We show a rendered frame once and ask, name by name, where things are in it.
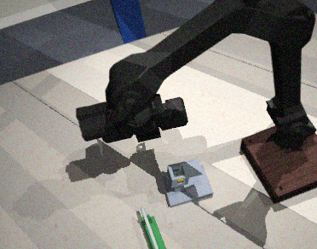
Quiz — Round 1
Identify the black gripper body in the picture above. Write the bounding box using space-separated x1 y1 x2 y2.
102 97 188 143

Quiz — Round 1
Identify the green u-shaped bracket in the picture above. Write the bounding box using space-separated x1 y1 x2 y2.
141 214 166 249

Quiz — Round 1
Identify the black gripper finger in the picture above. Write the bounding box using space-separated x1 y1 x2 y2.
121 131 134 140
157 119 171 130

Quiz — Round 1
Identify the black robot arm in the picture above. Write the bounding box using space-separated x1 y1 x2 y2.
76 0 317 153

